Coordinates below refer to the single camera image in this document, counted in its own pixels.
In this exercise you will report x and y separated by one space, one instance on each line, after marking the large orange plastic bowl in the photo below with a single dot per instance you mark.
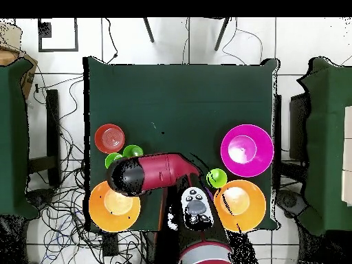
115 221
247 216

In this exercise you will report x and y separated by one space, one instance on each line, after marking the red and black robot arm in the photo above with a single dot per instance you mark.
165 172

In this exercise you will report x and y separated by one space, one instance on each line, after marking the green plastic cup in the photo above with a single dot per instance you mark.
218 178
110 161
133 150

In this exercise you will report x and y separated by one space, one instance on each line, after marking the dark green table cloth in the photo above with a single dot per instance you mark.
178 90

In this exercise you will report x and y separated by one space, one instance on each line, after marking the small red plastic bowl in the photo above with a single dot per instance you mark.
109 138

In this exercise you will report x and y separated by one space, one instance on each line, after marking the large pink plastic bowl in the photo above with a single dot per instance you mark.
247 167

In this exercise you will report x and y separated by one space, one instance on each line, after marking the black stand bar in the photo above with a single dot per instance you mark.
277 123
53 123

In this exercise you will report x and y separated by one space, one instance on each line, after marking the black tripod leg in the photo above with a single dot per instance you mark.
148 30
222 34

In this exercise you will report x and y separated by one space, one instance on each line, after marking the black floor power box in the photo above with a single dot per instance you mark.
110 244

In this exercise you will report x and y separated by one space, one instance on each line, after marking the black equipment box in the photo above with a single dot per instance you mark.
298 123

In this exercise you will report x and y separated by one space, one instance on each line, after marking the grey round stand base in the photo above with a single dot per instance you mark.
288 202

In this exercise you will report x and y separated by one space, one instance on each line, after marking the green side table cloth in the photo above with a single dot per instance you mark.
327 137
13 137

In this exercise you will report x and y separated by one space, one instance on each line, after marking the brown cardboard box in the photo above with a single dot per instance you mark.
29 79

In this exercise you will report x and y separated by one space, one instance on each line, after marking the black square floor frame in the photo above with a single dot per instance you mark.
58 50

